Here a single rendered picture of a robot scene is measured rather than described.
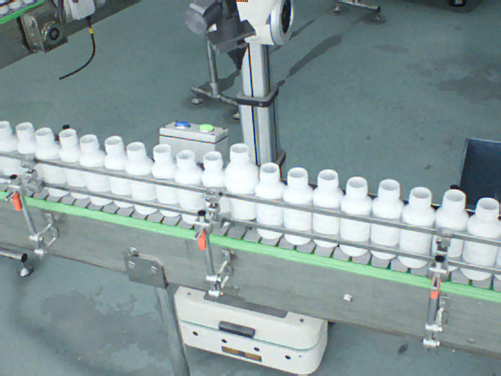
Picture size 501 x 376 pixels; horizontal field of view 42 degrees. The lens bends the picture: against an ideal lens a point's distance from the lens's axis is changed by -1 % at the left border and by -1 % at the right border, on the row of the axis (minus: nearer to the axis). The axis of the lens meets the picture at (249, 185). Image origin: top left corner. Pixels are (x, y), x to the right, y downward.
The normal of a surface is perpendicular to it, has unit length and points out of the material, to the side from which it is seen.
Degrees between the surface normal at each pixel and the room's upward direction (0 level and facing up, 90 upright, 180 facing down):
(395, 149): 0
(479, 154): 90
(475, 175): 90
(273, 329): 31
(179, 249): 90
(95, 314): 0
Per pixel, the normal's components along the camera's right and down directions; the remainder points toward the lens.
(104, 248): -0.35, 0.59
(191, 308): -0.25, -0.37
